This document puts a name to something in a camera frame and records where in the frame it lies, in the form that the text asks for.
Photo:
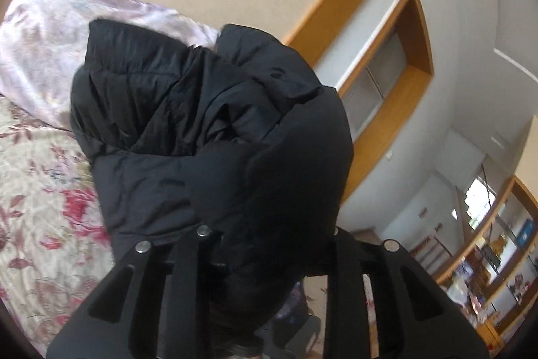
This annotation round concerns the black quilted jacket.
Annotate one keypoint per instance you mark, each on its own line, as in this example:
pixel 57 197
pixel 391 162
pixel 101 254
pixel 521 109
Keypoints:
pixel 210 111

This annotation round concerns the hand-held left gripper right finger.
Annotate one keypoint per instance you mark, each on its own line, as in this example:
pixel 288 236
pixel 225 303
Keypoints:
pixel 342 258

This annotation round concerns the wooden shelf unit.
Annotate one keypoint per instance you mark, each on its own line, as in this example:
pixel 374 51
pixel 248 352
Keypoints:
pixel 496 258

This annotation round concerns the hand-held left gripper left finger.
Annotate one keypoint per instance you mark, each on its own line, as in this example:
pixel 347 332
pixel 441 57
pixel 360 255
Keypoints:
pixel 195 258

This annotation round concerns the white wall outlet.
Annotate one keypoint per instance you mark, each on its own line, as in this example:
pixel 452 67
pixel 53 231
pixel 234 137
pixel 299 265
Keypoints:
pixel 390 156

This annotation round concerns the red floral bed blanket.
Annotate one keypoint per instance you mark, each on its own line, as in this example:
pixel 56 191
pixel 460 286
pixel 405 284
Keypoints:
pixel 46 216

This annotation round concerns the pink floral pillow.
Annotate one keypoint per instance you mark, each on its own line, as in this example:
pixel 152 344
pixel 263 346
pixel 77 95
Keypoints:
pixel 50 39

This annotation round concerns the wooden framed window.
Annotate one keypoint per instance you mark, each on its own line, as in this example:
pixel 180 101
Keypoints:
pixel 395 90

